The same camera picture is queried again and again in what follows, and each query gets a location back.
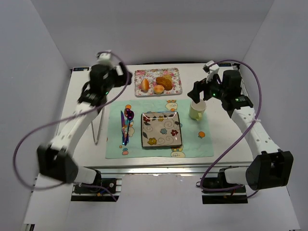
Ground yellow seeded bread slice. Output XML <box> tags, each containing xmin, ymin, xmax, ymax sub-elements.
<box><xmin>162</xmin><ymin>75</ymin><xmax>172</xmax><ymax>82</ymax></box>

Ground floral rectangular tray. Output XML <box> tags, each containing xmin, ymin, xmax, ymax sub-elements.
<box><xmin>134</xmin><ymin>68</ymin><xmax>182</xmax><ymax>97</ymax></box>

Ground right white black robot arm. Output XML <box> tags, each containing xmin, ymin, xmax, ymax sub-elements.
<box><xmin>187</xmin><ymin>70</ymin><xmax>294</xmax><ymax>192</ymax></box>

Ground pale yellow mug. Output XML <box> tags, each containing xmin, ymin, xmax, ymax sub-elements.
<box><xmin>189</xmin><ymin>101</ymin><xmax>206</xmax><ymax>121</ymax></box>

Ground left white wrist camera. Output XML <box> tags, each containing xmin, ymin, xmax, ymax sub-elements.
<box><xmin>96</xmin><ymin>50</ymin><xmax>113</xmax><ymax>66</ymax></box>

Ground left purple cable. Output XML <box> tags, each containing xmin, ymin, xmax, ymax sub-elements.
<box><xmin>13</xmin><ymin>50</ymin><xmax>132</xmax><ymax>191</ymax></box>

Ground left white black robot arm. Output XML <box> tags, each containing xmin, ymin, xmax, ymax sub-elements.
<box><xmin>37</xmin><ymin>62</ymin><xmax>132</xmax><ymax>188</ymax></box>

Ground iridescent purple spoon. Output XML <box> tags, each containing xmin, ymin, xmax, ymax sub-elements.
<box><xmin>124</xmin><ymin>108</ymin><xmax>134</xmax><ymax>145</ymax></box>

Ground purple cable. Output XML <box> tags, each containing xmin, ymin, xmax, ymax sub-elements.
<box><xmin>196</xmin><ymin>59</ymin><xmax>262</xmax><ymax>199</ymax></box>
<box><xmin>13</xmin><ymin>50</ymin><xmax>132</xmax><ymax>191</ymax></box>

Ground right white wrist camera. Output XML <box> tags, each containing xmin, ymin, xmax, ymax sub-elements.
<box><xmin>203</xmin><ymin>61</ymin><xmax>219</xmax><ymax>83</ymax></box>

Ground silver metal tongs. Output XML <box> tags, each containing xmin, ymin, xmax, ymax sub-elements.
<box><xmin>91</xmin><ymin>108</ymin><xmax>104</xmax><ymax>145</ymax></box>

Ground square floral plate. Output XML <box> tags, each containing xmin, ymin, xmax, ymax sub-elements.
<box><xmin>141</xmin><ymin>111</ymin><xmax>182</xmax><ymax>149</ymax></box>

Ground small round bun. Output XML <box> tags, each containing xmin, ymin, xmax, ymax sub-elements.
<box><xmin>154</xmin><ymin>85</ymin><xmax>165</xmax><ymax>94</ymax></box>

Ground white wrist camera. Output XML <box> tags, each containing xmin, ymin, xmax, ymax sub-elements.
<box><xmin>96</xmin><ymin>50</ymin><xmax>113</xmax><ymax>66</ymax></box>
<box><xmin>203</xmin><ymin>61</ymin><xmax>219</xmax><ymax>83</ymax></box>

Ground iridescent purple knife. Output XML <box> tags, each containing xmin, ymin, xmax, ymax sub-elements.
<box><xmin>120</xmin><ymin>111</ymin><xmax>126</xmax><ymax>145</ymax></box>

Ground brown oval bread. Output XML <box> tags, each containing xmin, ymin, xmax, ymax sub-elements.
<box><xmin>156</xmin><ymin>77</ymin><xmax>173</xmax><ymax>90</ymax></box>

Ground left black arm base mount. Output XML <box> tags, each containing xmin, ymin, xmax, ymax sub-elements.
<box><xmin>71</xmin><ymin>178</ymin><xmax>122</xmax><ymax>202</ymax></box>

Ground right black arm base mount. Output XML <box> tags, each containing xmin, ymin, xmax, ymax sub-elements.
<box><xmin>202</xmin><ymin>166</ymin><xmax>248</xmax><ymax>205</ymax></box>

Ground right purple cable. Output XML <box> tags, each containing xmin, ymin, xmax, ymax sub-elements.
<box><xmin>196</xmin><ymin>59</ymin><xmax>262</xmax><ymax>199</ymax></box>

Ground orange white bread roll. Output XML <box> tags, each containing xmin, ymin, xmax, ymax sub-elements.
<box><xmin>140</xmin><ymin>78</ymin><xmax>149</xmax><ymax>92</ymax></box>

